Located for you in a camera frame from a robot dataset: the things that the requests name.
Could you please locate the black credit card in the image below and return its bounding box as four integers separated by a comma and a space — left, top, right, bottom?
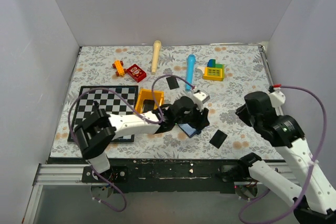
166, 76, 180, 90

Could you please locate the blue leather card holder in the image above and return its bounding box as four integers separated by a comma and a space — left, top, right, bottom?
178, 124, 201, 138

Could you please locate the blue toy microphone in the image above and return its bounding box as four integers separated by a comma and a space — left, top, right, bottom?
186, 55, 196, 84

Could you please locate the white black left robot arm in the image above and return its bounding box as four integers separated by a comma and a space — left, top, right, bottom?
73, 91, 209, 182

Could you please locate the black silver chessboard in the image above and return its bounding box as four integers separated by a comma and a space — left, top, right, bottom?
71, 86, 139, 128

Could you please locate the black card in bin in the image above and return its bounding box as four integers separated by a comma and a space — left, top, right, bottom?
142, 99, 155, 113

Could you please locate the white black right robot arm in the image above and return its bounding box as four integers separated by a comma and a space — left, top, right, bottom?
236, 89, 335, 223

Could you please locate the yellow green toy brick house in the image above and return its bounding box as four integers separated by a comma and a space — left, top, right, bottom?
196, 59, 225, 81

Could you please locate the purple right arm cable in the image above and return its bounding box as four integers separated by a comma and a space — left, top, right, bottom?
238, 84, 328, 224

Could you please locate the yellow toy brick car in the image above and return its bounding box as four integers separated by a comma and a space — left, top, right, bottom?
112, 60, 126, 77

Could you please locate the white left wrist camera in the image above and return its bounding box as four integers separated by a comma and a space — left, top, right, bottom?
192, 90, 210, 106

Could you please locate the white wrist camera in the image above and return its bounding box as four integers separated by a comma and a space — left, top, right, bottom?
268, 84, 286, 109
192, 90, 210, 106

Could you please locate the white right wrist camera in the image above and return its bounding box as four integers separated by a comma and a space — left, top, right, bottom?
268, 84, 286, 109

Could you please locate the red owl toy block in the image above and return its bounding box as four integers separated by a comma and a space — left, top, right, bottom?
127, 64, 146, 83

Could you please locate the cream toy microphone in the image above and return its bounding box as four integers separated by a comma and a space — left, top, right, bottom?
151, 40, 162, 74

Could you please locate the yellow plastic bin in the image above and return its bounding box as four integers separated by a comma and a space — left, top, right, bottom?
135, 89, 164, 113

